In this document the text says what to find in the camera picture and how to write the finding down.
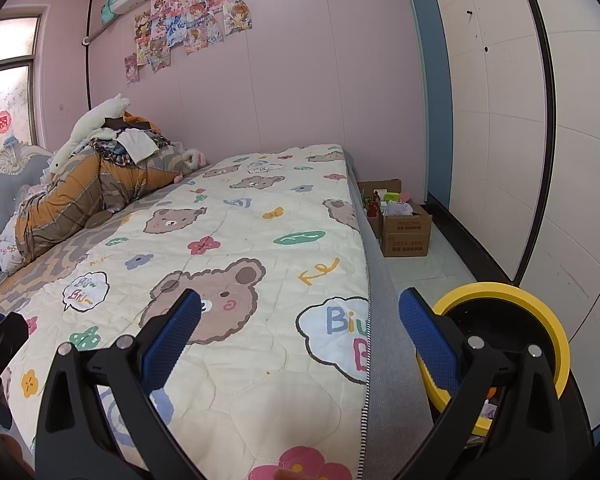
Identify pink white plush toy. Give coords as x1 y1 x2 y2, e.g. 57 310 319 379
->
172 147 206 184

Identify printed cardboard box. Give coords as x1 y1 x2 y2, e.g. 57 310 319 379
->
378 203 434 259

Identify floral pillow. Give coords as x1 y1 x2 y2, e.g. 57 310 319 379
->
0 229 27 282

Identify cream bear printed blanket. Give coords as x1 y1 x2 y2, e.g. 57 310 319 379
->
0 144 374 480

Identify orange patchwork quilt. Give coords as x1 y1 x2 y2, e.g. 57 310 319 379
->
15 147 192 262

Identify grey mattress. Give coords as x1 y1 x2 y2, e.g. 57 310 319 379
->
342 147 434 480

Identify white folded cloth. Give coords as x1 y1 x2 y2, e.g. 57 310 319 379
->
117 130 160 164

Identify grey patterned pillow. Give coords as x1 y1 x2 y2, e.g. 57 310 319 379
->
0 137 57 257

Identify white wall pipe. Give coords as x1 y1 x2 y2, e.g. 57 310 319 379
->
82 22 111 46

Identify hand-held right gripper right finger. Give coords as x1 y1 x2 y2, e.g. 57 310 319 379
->
395 287 581 480

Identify group of wall posters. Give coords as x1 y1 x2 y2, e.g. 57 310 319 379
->
124 0 254 86

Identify white wardrobe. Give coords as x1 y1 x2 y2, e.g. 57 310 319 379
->
401 0 600 442

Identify yellow rimmed trash bin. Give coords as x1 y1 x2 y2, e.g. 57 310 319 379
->
415 282 571 437

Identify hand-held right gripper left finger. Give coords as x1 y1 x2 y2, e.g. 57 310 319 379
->
35 287 203 480

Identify window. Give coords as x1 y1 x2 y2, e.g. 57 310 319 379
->
0 5 47 172

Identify white goose plush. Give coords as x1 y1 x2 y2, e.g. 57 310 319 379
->
47 94 131 177

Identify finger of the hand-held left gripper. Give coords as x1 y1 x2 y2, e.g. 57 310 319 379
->
0 312 29 411

